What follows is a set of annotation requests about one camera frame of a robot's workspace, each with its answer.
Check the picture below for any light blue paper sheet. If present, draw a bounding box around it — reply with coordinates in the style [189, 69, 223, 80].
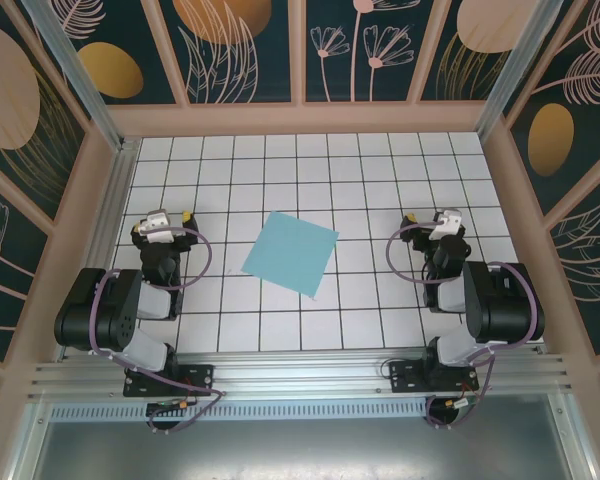
[240, 210, 341, 298]

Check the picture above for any grey metal sheet panel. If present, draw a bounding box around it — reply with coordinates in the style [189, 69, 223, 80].
[9, 392, 595, 480]

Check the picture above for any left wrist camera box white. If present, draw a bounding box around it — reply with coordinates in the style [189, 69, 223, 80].
[145, 210, 175, 245]

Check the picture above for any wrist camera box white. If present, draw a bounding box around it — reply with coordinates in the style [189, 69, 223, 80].
[428, 209, 464, 243]
[145, 210, 175, 245]

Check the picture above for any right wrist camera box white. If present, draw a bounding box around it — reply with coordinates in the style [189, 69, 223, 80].
[428, 209, 464, 243]

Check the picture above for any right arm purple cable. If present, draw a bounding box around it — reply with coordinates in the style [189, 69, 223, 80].
[385, 222, 539, 431]

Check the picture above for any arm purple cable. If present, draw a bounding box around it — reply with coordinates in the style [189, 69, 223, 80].
[88, 227, 227, 435]
[385, 222, 539, 431]

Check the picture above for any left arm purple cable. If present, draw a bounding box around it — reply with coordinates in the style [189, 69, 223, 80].
[88, 227, 227, 435]

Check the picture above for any aluminium side rail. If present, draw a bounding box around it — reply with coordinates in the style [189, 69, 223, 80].
[54, 138, 142, 362]

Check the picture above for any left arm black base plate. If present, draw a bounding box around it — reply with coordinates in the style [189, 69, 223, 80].
[123, 363, 215, 399]

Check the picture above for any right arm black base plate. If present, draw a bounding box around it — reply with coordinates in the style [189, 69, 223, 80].
[388, 360, 479, 394]

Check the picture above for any aluminium frame post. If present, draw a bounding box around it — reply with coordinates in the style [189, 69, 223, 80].
[475, 0, 565, 147]
[21, 0, 127, 152]

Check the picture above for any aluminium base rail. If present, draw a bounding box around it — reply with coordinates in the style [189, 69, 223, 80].
[27, 348, 575, 401]

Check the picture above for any slotted grey cable duct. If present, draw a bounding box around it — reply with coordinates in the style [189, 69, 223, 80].
[49, 402, 431, 422]

